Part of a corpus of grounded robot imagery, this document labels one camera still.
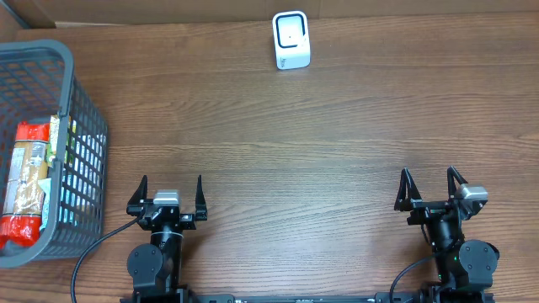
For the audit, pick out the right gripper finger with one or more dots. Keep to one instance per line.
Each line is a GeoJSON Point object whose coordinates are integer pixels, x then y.
{"type": "Point", "coordinates": [408, 194]}
{"type": "Point", "coordinates": [454, 178]}

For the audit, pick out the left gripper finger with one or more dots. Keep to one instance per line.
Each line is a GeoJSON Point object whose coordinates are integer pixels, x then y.
{"type": "Point", "coordinates": [136, 205]}
{"type": "Point", "coordinates": [201, 212]}

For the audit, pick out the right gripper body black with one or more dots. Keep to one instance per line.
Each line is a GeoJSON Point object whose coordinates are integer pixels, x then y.
{"type": "Point", "coordinates": [425, 208]}

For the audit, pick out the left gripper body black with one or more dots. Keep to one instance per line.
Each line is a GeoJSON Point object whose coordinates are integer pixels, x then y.
{"type": "Point", "coordinates": [166, 215]}

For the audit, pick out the teal snack packet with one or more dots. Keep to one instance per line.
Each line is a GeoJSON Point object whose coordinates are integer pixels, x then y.
{"type": "Point", "coordinates": [45, 185]}

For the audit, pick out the green yellow snack bar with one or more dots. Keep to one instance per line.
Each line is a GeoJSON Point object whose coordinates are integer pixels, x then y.
{"type": "Point", "coordinates": [51, 148]}

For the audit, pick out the spaghetti pack with red ends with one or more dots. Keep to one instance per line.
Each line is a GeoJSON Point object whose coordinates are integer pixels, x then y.
{"type": "Point", "coordinates": [22, 210]}

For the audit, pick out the white Pantene tube gold cap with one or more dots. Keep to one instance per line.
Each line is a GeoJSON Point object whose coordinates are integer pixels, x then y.
{"type": "Point", "coordinates": [83, 178]}

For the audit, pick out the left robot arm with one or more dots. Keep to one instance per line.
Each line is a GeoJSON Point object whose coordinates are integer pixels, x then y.
{"type": "Point", "coordinates": [155, 266]}

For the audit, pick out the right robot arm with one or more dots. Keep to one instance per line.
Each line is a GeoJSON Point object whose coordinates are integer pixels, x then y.
{"type": "Point", "coordinates": [465, 267]}

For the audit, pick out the white barcode scanner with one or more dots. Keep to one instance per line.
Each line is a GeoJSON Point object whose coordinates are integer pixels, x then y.
{"type": "Point", "coordinates": [291, 39]}

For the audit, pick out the grey plastic basket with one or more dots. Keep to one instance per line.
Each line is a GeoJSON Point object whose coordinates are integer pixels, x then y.
{"type": "Point", "coordinates": [37, 81]}

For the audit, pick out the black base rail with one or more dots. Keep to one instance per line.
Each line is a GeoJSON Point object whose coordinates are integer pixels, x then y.
{"type": "Point", "coordinates": [379, 297]}

